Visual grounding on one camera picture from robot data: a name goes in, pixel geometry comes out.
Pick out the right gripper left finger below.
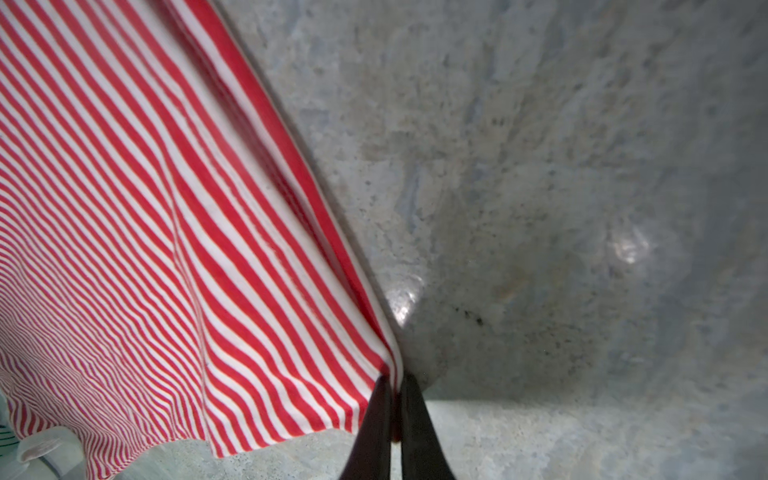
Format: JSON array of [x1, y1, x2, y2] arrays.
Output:
[[339, 377, 393, 480]]

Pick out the red white striped tank top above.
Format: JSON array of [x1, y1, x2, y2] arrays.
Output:
[[1, 1, 403, 479]]

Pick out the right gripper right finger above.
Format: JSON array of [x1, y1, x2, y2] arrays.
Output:
[[399, 373, 456, 480]]

